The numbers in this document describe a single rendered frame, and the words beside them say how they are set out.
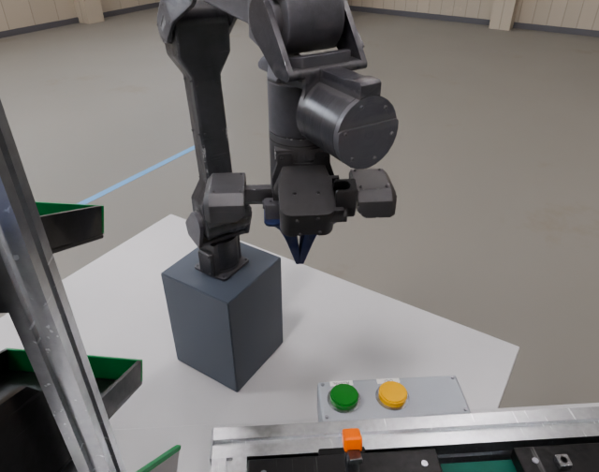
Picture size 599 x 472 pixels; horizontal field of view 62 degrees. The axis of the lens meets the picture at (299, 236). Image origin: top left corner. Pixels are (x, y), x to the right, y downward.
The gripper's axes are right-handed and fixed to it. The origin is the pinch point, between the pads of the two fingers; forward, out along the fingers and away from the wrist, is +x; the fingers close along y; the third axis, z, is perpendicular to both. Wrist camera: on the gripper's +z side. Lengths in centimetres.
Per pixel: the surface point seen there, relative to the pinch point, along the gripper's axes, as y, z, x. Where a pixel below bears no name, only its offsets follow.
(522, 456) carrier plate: 27.6, 9.2, 28.4
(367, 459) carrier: 8.0, 8.4, 28.4
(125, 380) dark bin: -15.5, 15.4, 3.6
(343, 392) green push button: 6.4, -1.8, 28.2
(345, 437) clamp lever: 4.2, 12.1, 18.1
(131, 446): -25.6, -2.8, 39.4
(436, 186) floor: 105, -241, 126
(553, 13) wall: 410, -705, 103
